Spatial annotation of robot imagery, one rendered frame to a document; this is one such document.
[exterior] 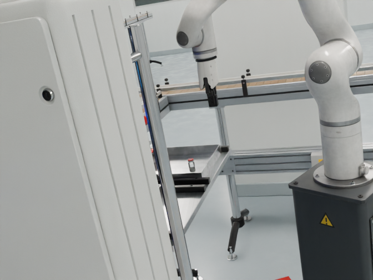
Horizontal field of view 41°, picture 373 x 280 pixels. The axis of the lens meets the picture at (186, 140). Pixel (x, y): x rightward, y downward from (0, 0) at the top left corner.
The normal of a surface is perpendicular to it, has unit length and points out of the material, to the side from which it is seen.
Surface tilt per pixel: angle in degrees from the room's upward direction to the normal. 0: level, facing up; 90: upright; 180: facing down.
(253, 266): 0
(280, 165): 90
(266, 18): 90
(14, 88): 90
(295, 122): 90
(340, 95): 126
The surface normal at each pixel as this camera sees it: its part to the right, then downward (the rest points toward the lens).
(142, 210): 0.91, -0.03
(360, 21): -0.30, 0.36
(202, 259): -0.18, -0.93
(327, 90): -0.31, 0.86
